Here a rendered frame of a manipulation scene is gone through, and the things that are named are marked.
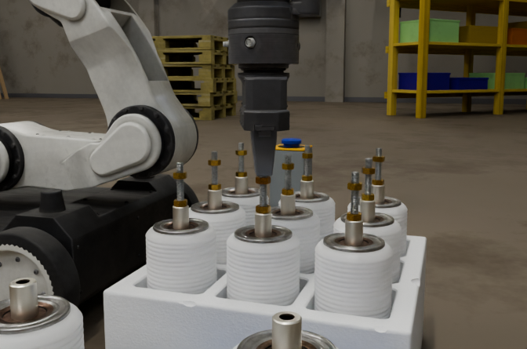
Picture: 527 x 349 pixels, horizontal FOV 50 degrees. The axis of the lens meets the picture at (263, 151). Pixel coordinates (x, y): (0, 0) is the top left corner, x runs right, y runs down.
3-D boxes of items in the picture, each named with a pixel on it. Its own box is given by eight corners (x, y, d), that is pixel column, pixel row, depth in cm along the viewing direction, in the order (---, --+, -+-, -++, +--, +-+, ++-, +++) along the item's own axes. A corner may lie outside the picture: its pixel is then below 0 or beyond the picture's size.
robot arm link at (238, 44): (307, 131, 66) (308, 27, 65) (224, 132, 66) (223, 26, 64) (292, 121, 79) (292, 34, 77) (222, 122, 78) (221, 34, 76)
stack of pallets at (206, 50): (107, 118, 595) (104, 37, 584) (146, 113, 673) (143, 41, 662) (212, 121, 562) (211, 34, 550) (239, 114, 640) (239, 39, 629)
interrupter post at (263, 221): (253, 239, 73) (253, 214, 73) (254, 234, 75) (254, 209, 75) (272, 239, 73) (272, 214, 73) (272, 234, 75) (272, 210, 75)
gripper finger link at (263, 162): (251, 175, 72) (251, 126, 72) (276, 175, 73) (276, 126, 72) (252, 177, 71) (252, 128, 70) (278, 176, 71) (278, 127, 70)
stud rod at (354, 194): (356, 230, 71) (357, 171, 70) (359, 233, 70) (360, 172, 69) (348, 231, 71) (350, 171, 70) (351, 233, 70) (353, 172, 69)
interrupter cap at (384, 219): (372, 232, 76) (372, 227, 76) (329, 221, 82) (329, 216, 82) (405, 222, 81) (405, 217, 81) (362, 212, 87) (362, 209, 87)
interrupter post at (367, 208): (368, 225, 80) (368, 201, 80) (354, 222, 82) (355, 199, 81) (379, 222, 82) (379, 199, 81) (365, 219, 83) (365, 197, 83)
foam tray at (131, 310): (107, 419, 76) (101, 290, 74) (219, 307, 113) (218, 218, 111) (405, 484, 64) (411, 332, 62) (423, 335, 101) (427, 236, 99)
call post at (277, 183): (268, 300, 116) (268, 149, 112) (278, 289, 123) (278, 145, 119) (302, 305, 114) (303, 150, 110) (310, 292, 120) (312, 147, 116)
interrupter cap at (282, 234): (231, 245, 71) (231, 240, 70) (236, 229, 78) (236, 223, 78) (292, 245, 70) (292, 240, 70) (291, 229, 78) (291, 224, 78)
